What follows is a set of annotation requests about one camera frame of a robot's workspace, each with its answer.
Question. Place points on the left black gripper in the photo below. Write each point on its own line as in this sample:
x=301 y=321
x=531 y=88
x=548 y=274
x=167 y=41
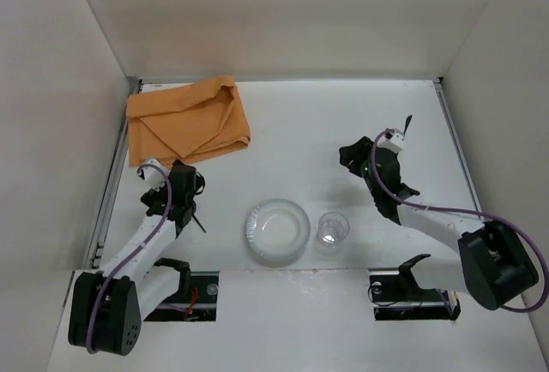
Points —
x=184 y=212

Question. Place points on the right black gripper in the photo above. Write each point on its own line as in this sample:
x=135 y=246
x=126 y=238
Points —
x=397 y=154

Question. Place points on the orange cloth napkin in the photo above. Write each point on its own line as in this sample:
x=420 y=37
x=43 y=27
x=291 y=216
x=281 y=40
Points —
x=192 y=123

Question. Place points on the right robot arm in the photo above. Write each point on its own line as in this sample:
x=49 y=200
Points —
x=492 y=265

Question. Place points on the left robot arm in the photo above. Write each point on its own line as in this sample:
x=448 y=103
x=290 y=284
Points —
x=110 y=304

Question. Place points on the black plastic fork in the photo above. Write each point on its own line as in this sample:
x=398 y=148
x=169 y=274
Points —
x=199 y=223

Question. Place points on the black plastic knife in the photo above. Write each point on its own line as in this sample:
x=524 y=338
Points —
x=407 y=124

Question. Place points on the clear plastic cup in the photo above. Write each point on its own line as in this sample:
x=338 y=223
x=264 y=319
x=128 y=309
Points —
x=332 y=230

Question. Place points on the white paper plate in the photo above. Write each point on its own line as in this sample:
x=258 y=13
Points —
x=277 y=230

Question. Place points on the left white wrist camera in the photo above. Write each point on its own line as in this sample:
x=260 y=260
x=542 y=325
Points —
x=153 y=173

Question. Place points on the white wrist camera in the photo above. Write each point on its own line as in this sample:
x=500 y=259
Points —
x=153 y=173
x=393 y=140

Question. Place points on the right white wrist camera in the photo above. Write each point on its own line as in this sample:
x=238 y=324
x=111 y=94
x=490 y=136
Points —
x=393 y=140

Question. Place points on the right aluminium frame rail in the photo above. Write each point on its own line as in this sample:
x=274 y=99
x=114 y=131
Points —
x=438 y=85

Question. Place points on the aluminium frame rail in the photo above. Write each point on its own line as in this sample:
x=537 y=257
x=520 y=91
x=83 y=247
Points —
x=99 y=227
x=438 y=85

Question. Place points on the left aluminium frame rail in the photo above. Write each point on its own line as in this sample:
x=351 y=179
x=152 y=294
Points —
x=99 y=227

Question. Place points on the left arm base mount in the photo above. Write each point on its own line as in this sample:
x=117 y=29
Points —
x=197 y=302

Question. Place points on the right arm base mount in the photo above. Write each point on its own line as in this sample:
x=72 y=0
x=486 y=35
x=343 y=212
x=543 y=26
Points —
x=396 y=296

